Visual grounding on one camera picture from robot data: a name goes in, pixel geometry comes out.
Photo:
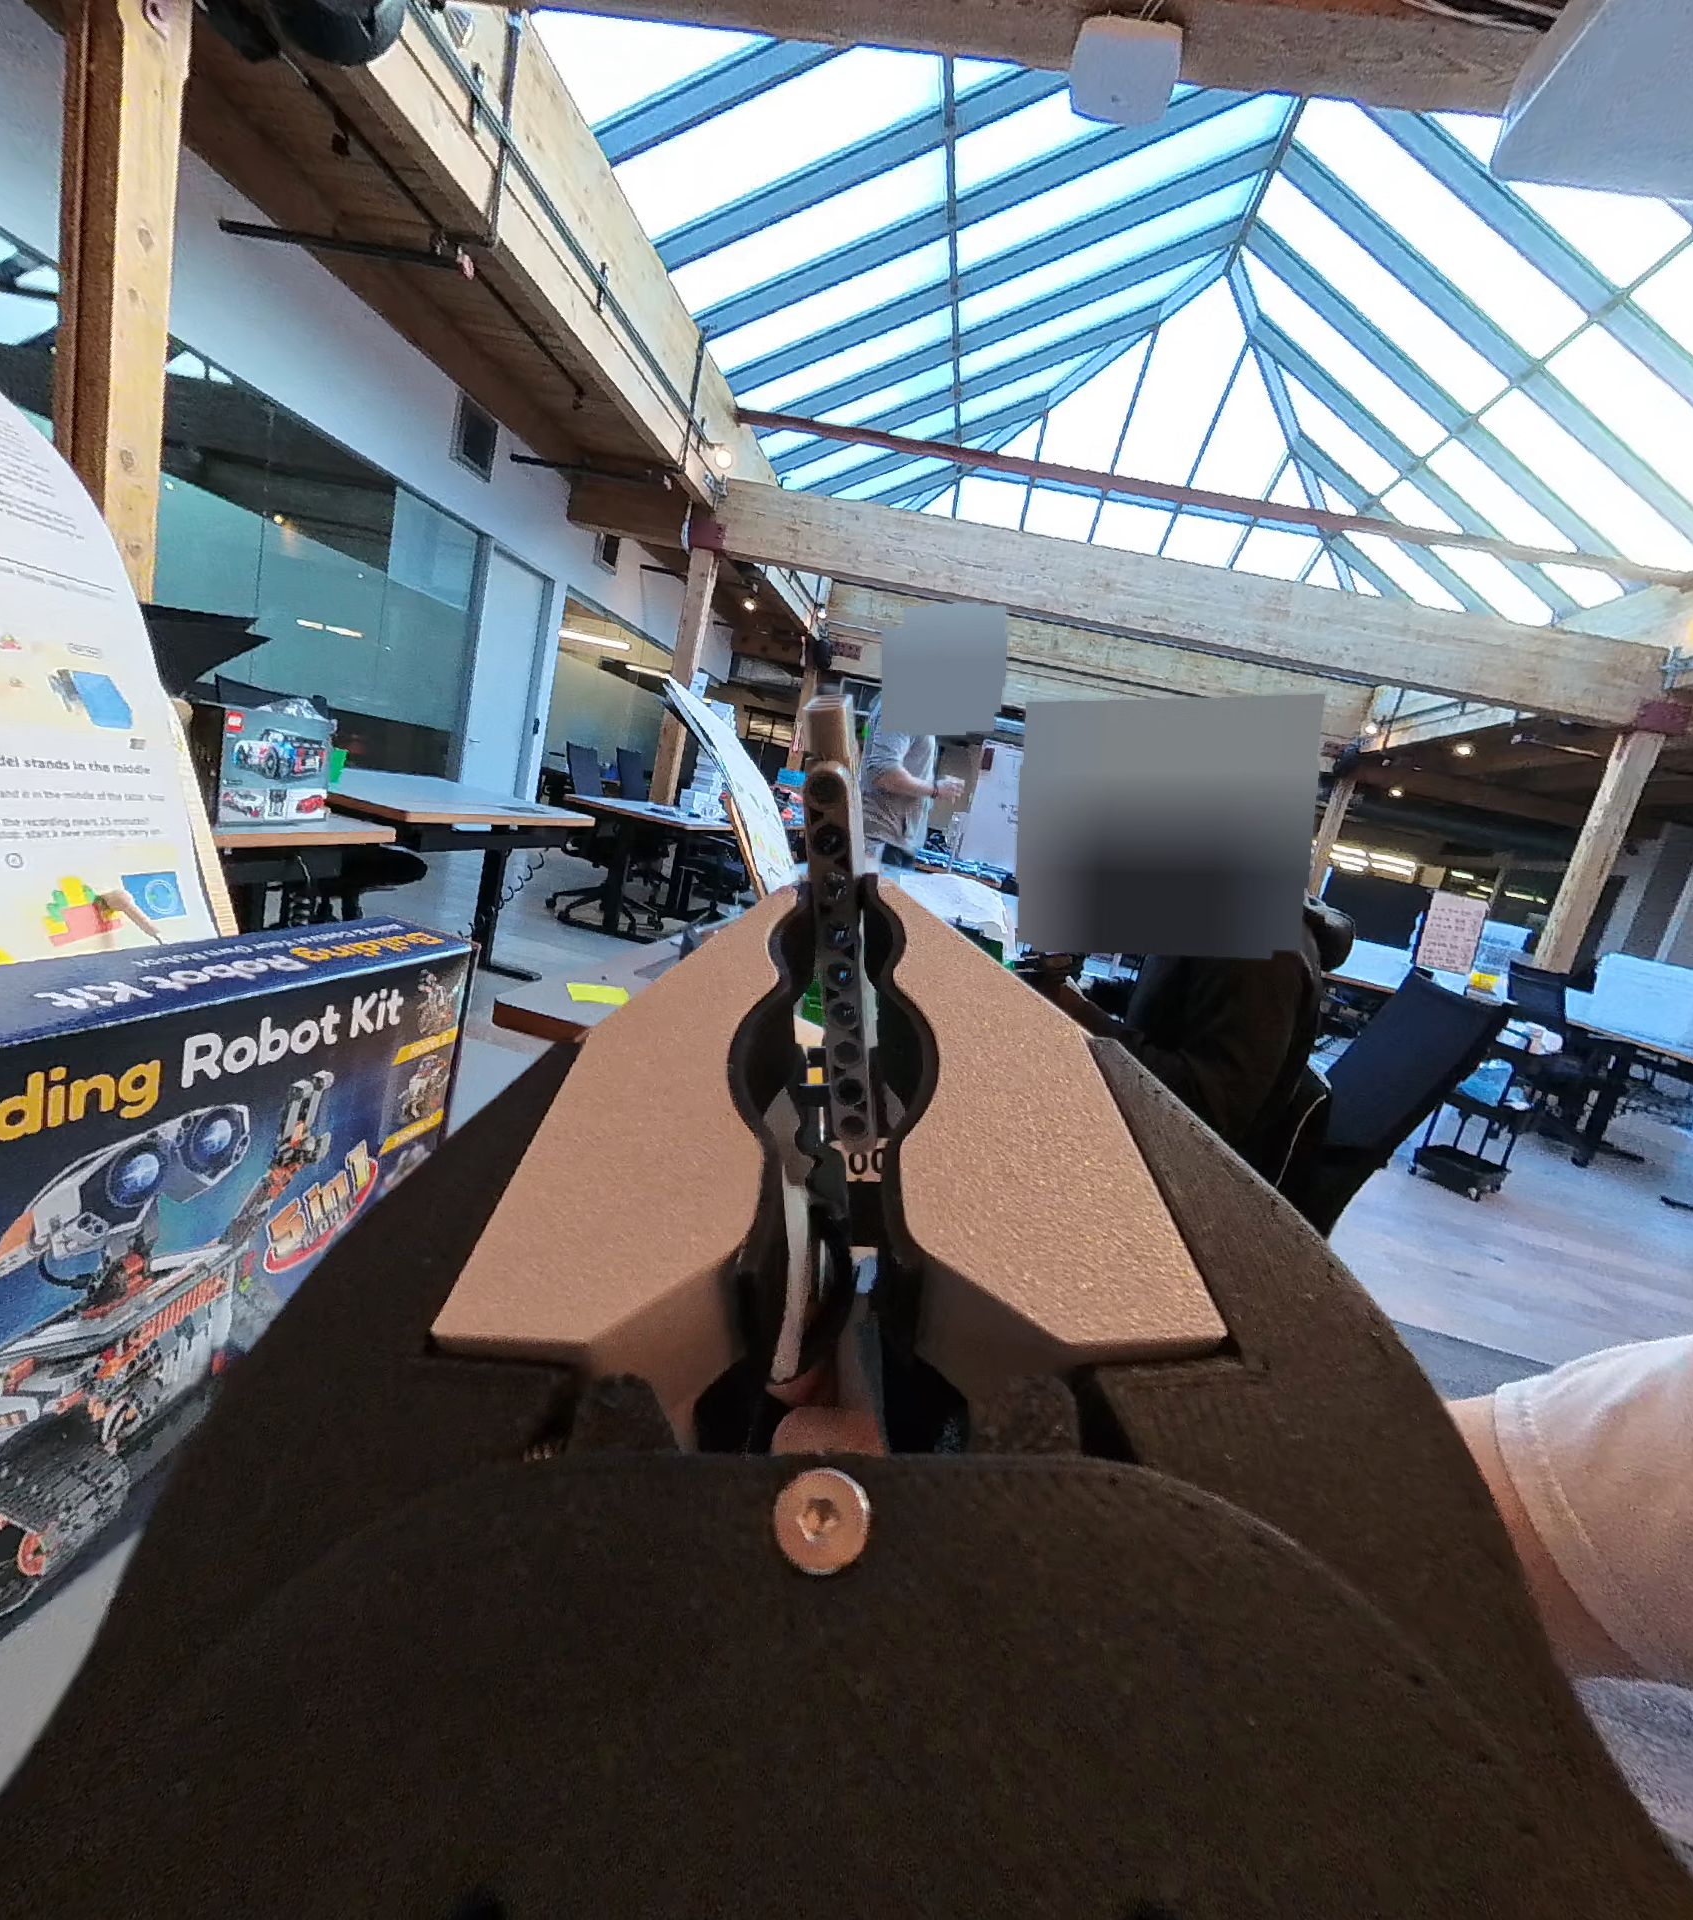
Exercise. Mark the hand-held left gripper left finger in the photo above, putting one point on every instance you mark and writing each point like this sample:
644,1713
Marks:
606,1201

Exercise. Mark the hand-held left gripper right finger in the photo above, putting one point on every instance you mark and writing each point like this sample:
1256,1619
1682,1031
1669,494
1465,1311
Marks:
1056,1201

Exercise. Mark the white curved plastic part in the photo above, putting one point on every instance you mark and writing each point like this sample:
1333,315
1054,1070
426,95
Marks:
795,1274

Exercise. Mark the dark grey perforated beam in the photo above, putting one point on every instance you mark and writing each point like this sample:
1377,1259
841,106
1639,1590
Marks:
834,901

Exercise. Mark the yellow sticky note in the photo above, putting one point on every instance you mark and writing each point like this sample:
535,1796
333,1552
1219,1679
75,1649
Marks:
596,993

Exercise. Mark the black office chair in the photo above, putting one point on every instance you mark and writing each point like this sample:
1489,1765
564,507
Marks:
1416,1064
1320,1020

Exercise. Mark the black rolling cart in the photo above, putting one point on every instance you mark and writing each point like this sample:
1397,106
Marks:
1469,1149

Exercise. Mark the white curved poster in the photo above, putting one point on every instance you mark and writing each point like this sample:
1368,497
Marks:
740,788

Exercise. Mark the dark blue robot kit box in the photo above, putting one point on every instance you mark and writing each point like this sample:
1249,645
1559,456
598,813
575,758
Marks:
156,1201

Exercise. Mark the paper sign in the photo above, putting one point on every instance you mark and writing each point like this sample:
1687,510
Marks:
1449,932

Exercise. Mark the toy car set box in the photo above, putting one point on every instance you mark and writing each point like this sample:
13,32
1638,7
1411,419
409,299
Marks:
278,758

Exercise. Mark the white storage bin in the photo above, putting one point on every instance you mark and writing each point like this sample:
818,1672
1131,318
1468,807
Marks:
1671,1002

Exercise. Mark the person's pale t-shirt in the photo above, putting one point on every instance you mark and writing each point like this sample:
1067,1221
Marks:
1655,1485

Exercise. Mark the black board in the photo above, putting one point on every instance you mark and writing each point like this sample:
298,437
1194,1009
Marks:
194,645

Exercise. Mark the white instruction poster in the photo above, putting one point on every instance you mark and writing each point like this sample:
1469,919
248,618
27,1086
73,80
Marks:
7,630

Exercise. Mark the white ceiling device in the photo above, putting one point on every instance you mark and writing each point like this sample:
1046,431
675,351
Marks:
1127,69

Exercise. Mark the white hanging light panel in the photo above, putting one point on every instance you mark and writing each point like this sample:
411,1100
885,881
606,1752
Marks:
1655,90

